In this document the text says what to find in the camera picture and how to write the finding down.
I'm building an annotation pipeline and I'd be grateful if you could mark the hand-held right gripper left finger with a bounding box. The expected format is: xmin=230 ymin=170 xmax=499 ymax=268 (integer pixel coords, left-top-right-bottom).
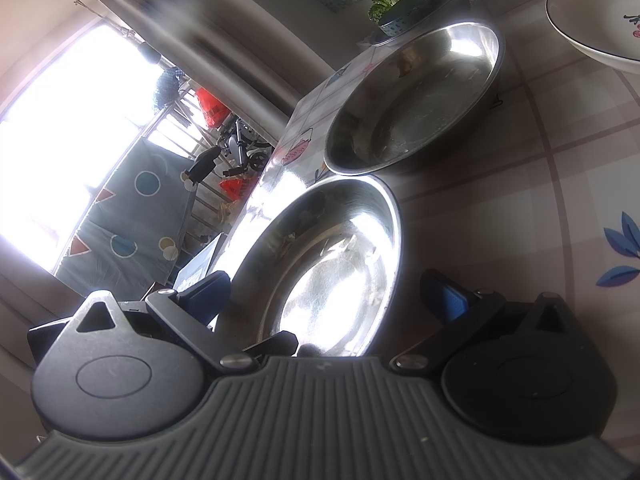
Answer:
xmin=65 ymin=270 xmax=257 ymax=373

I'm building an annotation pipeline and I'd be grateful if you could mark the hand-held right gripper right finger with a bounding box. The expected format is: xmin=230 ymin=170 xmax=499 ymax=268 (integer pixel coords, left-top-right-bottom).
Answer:
xmin=390 ymin=269 xmax=576 ymax=373

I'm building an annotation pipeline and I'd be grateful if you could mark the large shallow steel plate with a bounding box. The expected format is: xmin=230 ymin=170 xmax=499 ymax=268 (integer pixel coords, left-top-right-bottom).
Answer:
xmin=215 ymin=174 xmax=402 ymax=359

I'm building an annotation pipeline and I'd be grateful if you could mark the teal ceramic bowl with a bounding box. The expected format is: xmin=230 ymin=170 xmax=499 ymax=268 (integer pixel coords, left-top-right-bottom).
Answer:
xmin=377 ymin=0 xmax=447 ymax=37

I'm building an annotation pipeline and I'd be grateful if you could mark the grey blanket with circles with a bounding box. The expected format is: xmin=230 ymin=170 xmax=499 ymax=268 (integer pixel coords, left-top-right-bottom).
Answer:
xmin=52 ymin=140 xmax=211 ymax=286

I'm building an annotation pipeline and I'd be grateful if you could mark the red bag on floor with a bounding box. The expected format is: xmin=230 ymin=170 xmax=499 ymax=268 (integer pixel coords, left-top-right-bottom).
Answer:
xmin=220 ymin=175 xmax=261 ymax=203

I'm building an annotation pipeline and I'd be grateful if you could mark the folded stroller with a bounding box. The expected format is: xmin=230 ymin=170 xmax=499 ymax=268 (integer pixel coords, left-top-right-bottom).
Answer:
xmin=215 ymin=117 xmax=273 ymax=171

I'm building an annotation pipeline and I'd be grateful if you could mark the plaid printed tablecloth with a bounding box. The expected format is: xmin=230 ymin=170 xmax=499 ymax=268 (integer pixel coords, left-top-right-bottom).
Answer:
xmin=215 ymin=0 xmax=640 ymax=361

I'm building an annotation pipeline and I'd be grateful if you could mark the hanging red plastic bag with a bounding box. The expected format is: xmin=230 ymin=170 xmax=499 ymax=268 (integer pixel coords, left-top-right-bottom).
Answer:
xmin=194 ymin=87 xmax=232 ymax=128

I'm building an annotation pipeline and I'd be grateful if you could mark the blue checked hanging cloth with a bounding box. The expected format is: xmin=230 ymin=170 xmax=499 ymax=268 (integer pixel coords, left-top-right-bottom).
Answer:
xmin=150 ymin=67 xmax=181 ymax=106

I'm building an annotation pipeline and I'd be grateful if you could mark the grey curtain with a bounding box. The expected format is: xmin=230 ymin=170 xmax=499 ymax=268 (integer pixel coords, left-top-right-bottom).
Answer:
xmin=57 ymin=0 xmax=361 ymax=116

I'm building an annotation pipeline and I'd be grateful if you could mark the green leafy cabbage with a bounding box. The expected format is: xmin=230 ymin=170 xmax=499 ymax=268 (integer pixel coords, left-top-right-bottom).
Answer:
xmin=368 ymin=0 xmax=421 ymax=25

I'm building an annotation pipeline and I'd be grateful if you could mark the white ceramic plate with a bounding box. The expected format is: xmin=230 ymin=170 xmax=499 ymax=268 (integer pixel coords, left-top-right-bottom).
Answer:
xmin=545 ymin=0 xmax=640 ymax=73

